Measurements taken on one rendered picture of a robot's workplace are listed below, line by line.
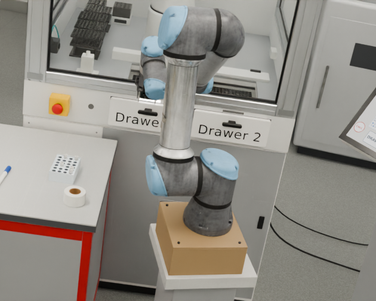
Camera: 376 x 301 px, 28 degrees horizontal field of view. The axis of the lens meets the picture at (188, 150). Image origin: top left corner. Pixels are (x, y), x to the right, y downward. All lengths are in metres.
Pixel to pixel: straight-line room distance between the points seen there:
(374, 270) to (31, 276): 1.27
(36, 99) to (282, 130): 0.93
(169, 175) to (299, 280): 1.63
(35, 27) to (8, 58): 2.72
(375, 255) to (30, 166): 1.31
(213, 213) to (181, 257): 0.16
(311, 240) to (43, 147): 1.66
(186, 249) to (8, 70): 3.33
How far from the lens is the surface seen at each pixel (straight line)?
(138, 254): 3.16
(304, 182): 4.39
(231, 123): 2.77
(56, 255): 2.47
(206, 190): 2.13
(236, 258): 2.22
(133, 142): 2.88
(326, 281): 3.64
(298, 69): 2.75
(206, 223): 2.19
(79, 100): 2.83
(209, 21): 1.99
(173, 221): 2.24
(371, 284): 2.97
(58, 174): 2.55
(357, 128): 2.73
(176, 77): 2.01
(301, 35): 2.71
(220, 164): 2.11
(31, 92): 2.86
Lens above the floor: 2.10
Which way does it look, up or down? 28 degrees down
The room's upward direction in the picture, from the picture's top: 9 degrees clockwise
